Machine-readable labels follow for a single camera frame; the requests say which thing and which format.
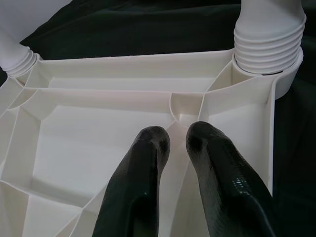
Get white plastic table leg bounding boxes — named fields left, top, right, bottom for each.
left=0, top=24, right=38, bottom=76
left=233, top=0, right=308, bottom=75

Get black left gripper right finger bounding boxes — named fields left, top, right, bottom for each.
left=185, top=120, right=281, bottom=237

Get black tablecloth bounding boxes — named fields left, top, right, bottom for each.
left=0, top=0, right=316, bottom=237

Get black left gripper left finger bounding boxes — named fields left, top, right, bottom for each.
left=92, top=125, right=171, bottom=237

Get white plastic children table top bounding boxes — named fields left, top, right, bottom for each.
left=0, top=48, right=305, bottom=237

